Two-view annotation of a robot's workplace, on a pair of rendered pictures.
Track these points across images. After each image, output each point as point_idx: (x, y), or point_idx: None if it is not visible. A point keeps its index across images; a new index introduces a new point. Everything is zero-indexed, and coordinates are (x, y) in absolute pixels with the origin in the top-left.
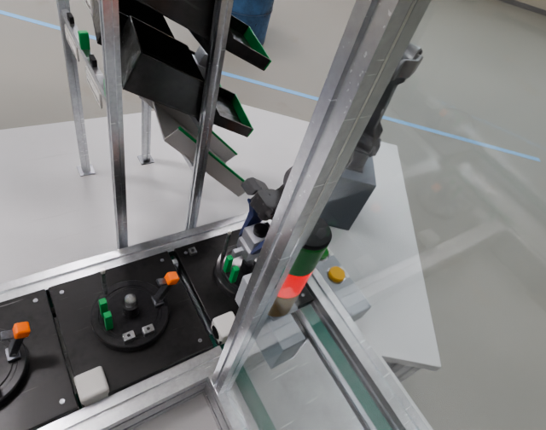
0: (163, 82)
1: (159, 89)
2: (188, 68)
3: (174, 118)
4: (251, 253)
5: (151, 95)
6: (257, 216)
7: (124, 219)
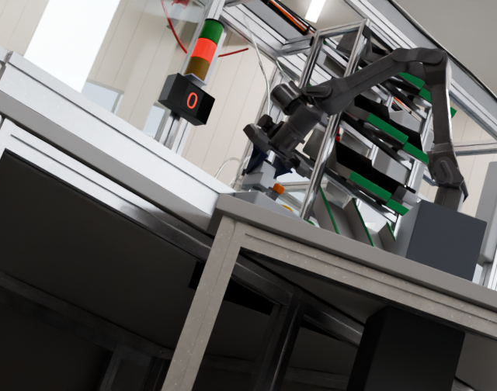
0: (318, 142)
1: (314, 147)
2: (366, 176)
3: (349, 222)
4: (245, 171)
5: (310, 152)
6: (276, 164)
7: None
